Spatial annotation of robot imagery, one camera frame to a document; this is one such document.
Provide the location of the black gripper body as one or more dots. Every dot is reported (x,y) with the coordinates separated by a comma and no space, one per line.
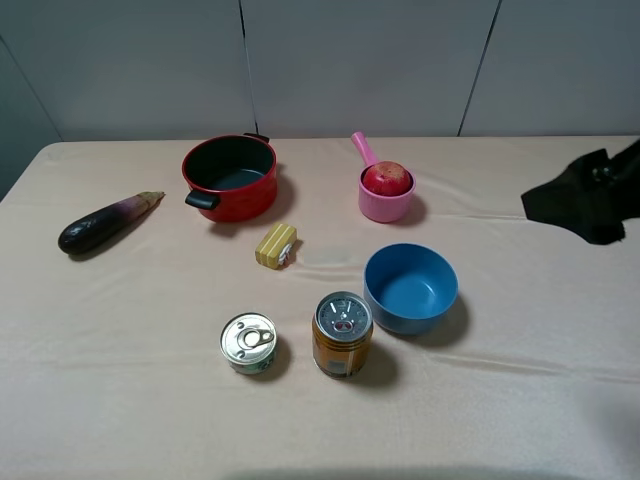
(592,197)

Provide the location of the red apple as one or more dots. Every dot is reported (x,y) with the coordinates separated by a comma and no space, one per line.
(387,179)

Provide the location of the blue bowl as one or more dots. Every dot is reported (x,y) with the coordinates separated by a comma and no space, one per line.
(409,288)

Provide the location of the pink saucepan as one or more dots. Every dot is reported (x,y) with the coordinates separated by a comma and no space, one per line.
(378,208)

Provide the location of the orange drink can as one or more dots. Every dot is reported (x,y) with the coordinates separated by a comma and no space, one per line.
(342,329)

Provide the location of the yellow striped toy block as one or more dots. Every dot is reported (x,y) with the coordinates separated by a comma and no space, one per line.
(274,249)

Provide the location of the red cooking pot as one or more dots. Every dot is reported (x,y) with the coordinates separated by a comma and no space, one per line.
(232,178)

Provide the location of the short silver tin can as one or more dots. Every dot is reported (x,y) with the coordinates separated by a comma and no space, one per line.
(248,342)

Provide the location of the purple eggplant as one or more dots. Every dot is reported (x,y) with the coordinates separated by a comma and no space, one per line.
(98,227)

